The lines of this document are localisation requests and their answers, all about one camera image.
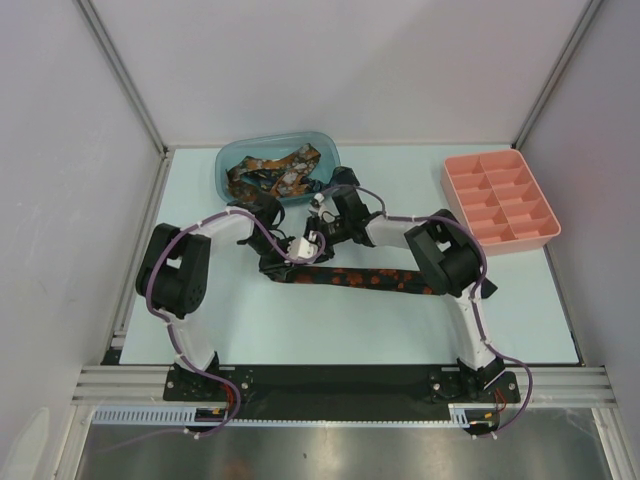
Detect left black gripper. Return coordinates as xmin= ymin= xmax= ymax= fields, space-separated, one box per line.
xmin=244 ymin=232 xmax=297 ymax=281

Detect black tie orange flowers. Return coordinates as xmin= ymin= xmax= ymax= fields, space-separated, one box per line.
xmin=287 ymin=265 xmax=475 ymax=297

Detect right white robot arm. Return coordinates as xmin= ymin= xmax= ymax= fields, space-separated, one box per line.
xmin=303 ymin=187 xmax=504 ymax=401

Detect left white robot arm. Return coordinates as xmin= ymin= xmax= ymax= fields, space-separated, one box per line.
xmin=135 ymin=194 xmax=326 ymax=400

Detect brown grey floral tie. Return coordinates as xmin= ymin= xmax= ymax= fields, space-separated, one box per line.
xmin=226 ymin=143 xmax=322 ymax=202

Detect dark navy patterned tie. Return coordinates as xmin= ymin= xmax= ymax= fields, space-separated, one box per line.
xmin=244 ymin=167 xmax=360 ymax=197

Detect blue plastic tub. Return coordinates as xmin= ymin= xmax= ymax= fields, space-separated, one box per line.
xmin=212 ymin=131 xmax=340 ymax=205

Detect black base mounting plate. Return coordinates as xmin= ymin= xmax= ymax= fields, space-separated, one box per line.
xmin=163 ymin=365 xmax=524 ymax=422

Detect pink divided organizer tray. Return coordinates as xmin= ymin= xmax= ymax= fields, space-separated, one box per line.
xmin=441 ymin=149 xmax=561 ymax=256

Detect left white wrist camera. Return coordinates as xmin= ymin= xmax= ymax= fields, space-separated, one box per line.
xmin=287 ymin=231 xmax=326 ymax=265

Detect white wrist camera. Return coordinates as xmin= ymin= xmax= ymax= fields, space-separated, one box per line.
xmin=287 ymin=231 xmax=326 ymax=265
xmin=309 ymin=193 xmax=329 ymax=219

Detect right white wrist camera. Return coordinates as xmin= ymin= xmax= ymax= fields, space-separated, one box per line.
xmin=309 ymin=193 xmax=329 ymax=219

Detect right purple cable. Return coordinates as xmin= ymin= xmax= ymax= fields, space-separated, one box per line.
xmin=317 ymin=183 xmax=532 ymax=440

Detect purple cable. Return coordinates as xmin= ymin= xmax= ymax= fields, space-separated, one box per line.
xmin=149 ymin=208 xmax=327 ymax=441
xmin=317 ymin=183 xmax=532 ymax=440

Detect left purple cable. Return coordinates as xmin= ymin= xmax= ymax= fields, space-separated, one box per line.
xmin=149 ymin=208 xmax=327 ymax=441

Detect white slotted cable duct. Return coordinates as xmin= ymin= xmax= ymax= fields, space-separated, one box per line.
xmin=92 ymin=406 xmax=479 ymax=428

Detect aluminium frame rail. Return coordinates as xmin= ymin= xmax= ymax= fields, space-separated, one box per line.
xmin=72 ymin=365 xmax=617 ymax=408

